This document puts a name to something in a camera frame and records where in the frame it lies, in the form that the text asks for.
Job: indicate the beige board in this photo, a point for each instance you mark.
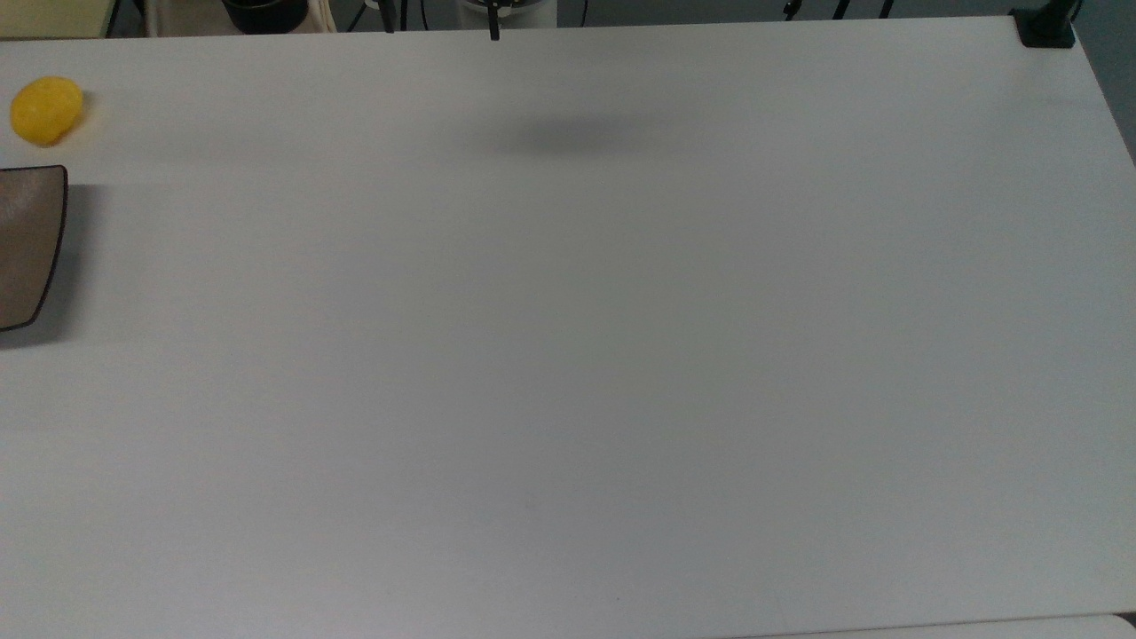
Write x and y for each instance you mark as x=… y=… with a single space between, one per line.
x=53 y=16

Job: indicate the brown square ceramic plate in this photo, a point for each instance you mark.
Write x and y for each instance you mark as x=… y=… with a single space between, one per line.
x=27 y=248

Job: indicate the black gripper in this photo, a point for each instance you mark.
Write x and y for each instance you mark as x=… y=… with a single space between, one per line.
x=506 y=5

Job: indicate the black table clamp mount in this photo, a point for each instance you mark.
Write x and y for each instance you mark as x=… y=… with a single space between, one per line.
x=1045 y=31

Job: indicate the black round bucket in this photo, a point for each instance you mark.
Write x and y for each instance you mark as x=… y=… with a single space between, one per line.
x=264 y=13

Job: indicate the yellow lemon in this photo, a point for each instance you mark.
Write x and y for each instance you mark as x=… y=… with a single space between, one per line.
x=46 y=110

